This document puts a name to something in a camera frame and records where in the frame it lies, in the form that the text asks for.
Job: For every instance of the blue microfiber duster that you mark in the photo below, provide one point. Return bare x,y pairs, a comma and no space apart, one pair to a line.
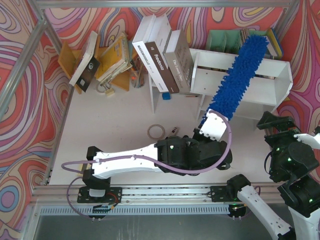
235,83

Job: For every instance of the cup of pencils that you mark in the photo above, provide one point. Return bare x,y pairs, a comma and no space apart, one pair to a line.
137,73

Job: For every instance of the white Mademoiselle book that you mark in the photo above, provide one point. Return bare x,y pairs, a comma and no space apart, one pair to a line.
148,52

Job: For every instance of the metal rail with mounts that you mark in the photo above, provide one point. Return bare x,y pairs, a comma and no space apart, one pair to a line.
168,193

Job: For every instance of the grey Lonely Ones book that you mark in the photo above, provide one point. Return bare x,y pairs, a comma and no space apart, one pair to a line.
180,60

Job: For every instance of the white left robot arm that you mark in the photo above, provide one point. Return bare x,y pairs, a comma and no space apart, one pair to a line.
165,156

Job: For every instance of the green desk organizer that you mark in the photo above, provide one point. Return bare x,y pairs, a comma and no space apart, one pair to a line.
229,41

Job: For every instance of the brown Fredonia book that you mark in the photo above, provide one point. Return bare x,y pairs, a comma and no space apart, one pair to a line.
163,77

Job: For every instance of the white book support stand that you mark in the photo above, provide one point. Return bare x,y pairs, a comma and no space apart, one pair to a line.
154,94

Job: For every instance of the small blue box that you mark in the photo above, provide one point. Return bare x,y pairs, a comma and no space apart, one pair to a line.
166,96

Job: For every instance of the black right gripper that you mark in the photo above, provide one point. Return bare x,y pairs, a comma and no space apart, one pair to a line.
279,124

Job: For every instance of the blue and yellow book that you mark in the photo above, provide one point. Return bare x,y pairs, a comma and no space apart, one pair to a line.
274,47

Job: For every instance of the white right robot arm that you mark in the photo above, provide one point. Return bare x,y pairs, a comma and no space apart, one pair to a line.
292,158

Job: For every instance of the grey black stapler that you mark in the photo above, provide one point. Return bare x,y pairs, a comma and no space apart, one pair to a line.
173,132

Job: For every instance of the roll of masking tape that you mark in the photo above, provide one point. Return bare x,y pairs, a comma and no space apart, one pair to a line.
155,132

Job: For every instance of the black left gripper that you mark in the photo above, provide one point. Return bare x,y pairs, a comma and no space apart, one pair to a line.
200,132

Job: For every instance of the stack of yellow books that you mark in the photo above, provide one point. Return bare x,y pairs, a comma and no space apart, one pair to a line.
114,60

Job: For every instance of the black and white book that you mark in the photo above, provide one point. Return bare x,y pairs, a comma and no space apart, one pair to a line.
86,65

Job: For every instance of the white bookshelf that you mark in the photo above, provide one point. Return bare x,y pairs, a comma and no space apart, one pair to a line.
266,91

